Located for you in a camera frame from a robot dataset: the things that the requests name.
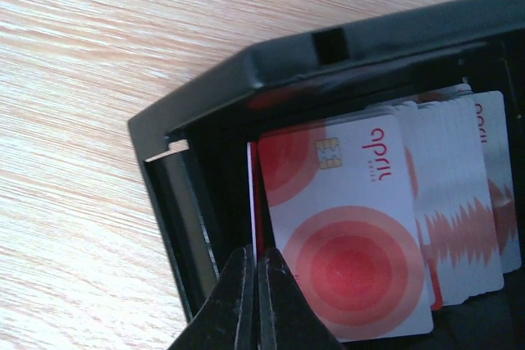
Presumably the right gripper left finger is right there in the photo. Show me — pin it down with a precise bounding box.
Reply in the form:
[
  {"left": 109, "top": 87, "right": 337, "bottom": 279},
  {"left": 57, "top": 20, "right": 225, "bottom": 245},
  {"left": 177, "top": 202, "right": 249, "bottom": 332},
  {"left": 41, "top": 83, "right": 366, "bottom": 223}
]
[{"left": 170, "top": 246, "right": 255, "bottom": 350}]

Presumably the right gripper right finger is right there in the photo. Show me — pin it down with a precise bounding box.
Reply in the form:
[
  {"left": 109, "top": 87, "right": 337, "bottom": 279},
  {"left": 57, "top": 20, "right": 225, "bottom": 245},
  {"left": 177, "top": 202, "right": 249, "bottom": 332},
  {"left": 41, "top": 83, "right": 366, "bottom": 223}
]
[{"left": 257, "top": 248, "right": 343, "bottom": 350}]

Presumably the stack of white red cards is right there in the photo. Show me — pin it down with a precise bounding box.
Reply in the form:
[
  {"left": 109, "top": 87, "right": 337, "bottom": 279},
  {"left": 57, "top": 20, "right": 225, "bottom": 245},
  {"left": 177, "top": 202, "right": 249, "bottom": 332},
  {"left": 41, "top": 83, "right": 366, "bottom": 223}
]
[{"left": 381, "top": 83, "right": 522, "bottom": 310}]

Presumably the black bin with red cards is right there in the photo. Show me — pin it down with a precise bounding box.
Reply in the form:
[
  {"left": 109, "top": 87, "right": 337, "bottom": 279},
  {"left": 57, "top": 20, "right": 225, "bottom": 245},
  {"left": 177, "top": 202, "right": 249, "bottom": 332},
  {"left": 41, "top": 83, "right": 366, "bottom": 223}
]
[{"left": 128, "top": 0, "right": 524, "bottom": 349}]

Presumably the front red white card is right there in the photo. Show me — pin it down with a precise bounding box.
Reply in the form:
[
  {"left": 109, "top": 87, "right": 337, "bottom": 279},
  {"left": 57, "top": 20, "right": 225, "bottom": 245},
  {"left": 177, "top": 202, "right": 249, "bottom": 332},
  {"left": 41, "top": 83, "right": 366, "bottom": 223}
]
[{"left": 257, "top": 114, "right": 434, "bottom": 341}]

